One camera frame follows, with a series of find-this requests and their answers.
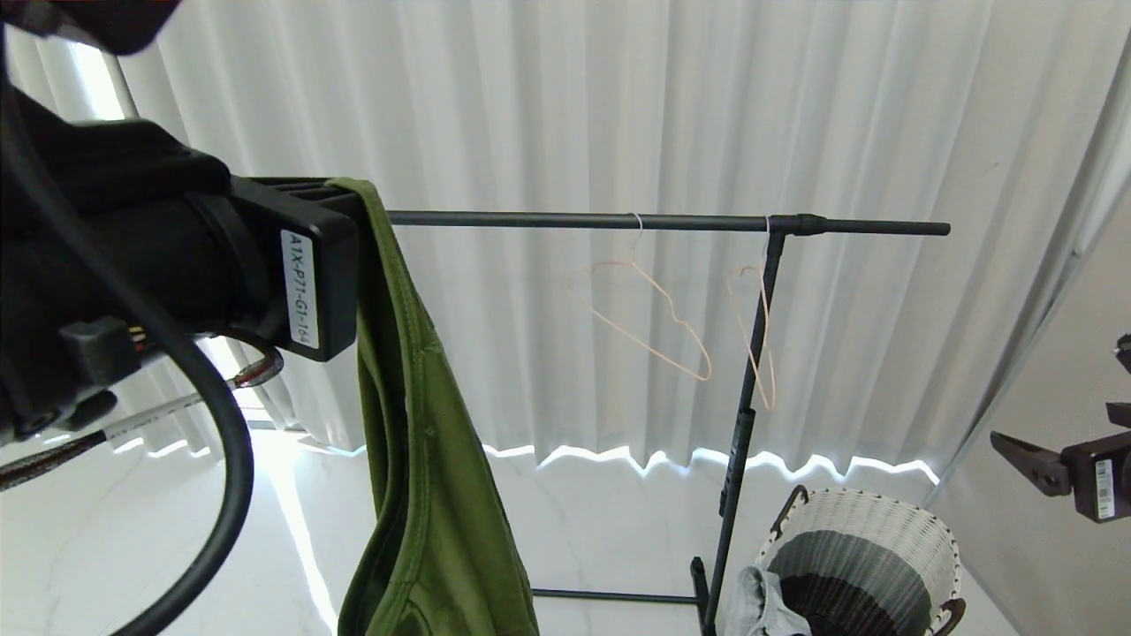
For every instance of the pale grey shorts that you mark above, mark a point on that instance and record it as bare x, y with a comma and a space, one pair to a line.
764, 609

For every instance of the white laundry basket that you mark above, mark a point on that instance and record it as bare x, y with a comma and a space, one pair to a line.
884, 521

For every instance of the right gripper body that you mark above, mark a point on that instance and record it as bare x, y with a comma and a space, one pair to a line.
1082, 481

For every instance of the black clothes rack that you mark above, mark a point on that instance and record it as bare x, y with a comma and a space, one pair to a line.
530, 219

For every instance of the green long-sleeved shirt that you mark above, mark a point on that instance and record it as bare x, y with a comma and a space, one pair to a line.
433, 495

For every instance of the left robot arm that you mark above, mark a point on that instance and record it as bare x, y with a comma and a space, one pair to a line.
106, 159

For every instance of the pink clothes hanger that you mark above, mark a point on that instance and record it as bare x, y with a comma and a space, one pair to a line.
638, 238
770, 371

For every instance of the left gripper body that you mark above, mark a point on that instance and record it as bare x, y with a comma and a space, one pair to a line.
337, 212

